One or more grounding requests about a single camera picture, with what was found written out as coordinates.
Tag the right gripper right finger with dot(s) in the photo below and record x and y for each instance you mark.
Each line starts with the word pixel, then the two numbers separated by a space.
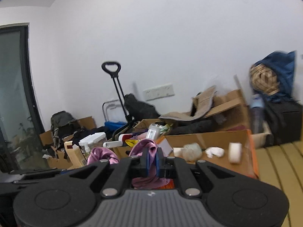
pixel 179 171

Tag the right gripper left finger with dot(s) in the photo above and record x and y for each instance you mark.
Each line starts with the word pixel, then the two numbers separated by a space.
pixel 124 172

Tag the white sock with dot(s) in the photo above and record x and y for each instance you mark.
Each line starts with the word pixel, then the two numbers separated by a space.
pixel 214 151

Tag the grey yarn ball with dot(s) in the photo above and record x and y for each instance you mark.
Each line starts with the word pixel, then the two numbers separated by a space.
pixel 191 152

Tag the dark framed glass door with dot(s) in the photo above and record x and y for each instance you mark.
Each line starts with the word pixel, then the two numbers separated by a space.
pixel 21 147

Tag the small cardboard box with clutter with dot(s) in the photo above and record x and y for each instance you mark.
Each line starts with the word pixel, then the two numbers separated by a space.
pixel 126 137

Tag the black bag on trolley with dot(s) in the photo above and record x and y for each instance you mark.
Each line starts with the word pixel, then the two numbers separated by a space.
pixel 138 109

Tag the wooden beige box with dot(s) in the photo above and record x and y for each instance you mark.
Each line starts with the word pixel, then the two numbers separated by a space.
pixel 75 155

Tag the black cushion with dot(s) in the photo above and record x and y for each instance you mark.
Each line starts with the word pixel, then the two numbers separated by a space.
pixel 193 127

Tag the white tape roll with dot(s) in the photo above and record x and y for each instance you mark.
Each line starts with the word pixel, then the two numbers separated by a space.
pixel 235 152

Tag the beige fleece mat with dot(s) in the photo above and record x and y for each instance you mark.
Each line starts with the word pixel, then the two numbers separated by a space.
pixel 201 104

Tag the red orange cardboard tray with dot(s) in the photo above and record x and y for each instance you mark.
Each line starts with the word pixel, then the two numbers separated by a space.
pixel 248 165

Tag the large brown cardboard box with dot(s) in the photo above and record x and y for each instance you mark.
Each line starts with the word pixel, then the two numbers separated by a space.
pixel 230 111

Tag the blue lid water bottle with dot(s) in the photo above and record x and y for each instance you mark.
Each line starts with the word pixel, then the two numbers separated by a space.
pixel 257 114

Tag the black suitcase bag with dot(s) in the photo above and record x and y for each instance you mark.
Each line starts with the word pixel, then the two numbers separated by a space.
pixel 284 120

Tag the woven rattan ball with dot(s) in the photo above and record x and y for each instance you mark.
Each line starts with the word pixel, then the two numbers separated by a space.
pixel 264 80

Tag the blue velvet bag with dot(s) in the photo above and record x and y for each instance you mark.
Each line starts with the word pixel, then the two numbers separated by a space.
pixel 283 64

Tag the white folding stool frame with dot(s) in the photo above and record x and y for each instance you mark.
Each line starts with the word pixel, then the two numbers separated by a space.
pixel 113 111

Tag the white wall socket strip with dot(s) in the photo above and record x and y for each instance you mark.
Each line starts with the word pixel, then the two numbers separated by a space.
pixel 159 92

